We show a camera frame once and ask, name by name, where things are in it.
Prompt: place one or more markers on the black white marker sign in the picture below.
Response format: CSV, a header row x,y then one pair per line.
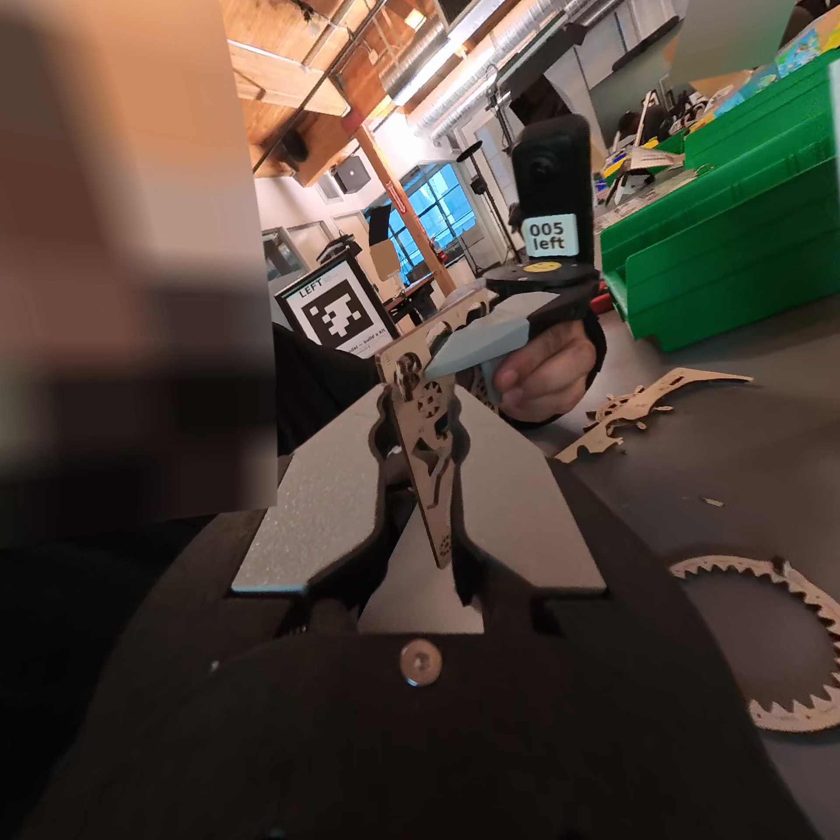
x,y
334,315

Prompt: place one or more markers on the person's left hand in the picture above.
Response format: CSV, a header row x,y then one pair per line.
x,y
551,380

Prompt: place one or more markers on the green plastic bin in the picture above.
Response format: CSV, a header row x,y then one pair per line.
x,y
722,289
774,111

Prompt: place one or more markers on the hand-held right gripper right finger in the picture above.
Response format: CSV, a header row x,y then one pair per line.
x,y
525,518

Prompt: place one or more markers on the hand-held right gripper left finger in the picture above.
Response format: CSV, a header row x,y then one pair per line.
x,y
315,518

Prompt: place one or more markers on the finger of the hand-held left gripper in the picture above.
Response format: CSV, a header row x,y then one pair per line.
x,y
492,328

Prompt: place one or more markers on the silver ventilation duct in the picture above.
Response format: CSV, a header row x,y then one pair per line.
x,y
459,72

